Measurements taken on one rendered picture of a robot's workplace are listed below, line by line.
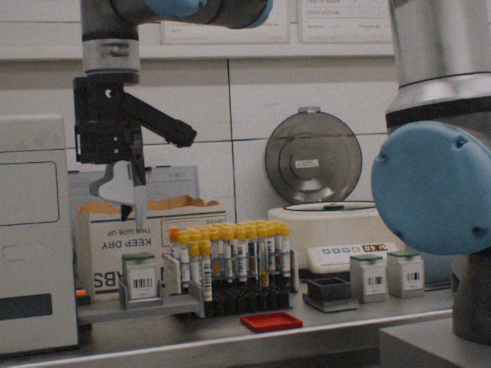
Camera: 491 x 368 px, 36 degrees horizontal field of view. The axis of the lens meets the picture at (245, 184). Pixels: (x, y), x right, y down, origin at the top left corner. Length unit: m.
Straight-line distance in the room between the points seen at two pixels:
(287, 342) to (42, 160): 0.40
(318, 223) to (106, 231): 0.38
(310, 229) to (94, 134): 0.51
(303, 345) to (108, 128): 0.38
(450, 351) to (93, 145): 0.51
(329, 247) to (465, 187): 0.77
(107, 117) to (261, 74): 0.75
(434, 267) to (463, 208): 0.64
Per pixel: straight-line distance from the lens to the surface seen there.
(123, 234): 1.29
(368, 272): 1.17
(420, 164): 0.65
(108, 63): 0.99
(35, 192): 0.97
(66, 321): 0.99
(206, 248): 1.10
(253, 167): 1.70
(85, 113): 1.02
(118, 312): 1.01
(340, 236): 1.39
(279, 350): 1.02
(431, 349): 0.78
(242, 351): 1.01
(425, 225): 0.66
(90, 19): 1.01
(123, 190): 0.97
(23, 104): 1.61
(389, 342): 0.84
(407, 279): 1.20
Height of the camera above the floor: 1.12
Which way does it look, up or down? 3 degrees down
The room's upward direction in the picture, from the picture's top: 3 degrees counter-clockwise
